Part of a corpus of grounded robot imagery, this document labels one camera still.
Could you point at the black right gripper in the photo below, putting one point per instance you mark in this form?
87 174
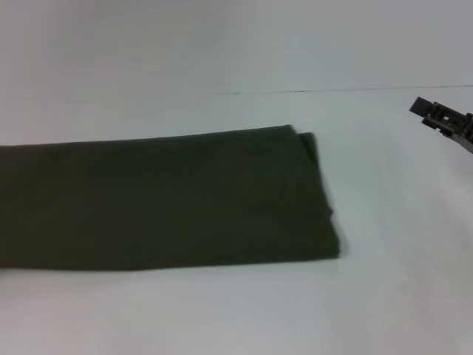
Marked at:
466 135

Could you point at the dark green shirt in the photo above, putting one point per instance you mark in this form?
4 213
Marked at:
166 199

